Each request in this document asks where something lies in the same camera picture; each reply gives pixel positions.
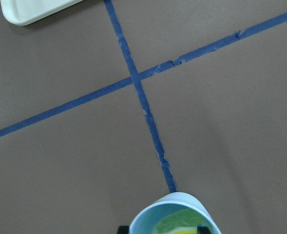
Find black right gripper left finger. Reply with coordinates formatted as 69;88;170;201
117;225;129;234

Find cream bear tray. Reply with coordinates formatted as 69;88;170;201
0;0;81;26

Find light blue cup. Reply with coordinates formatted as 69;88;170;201
129;192;221;234

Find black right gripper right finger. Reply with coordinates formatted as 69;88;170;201
197;226;211;234

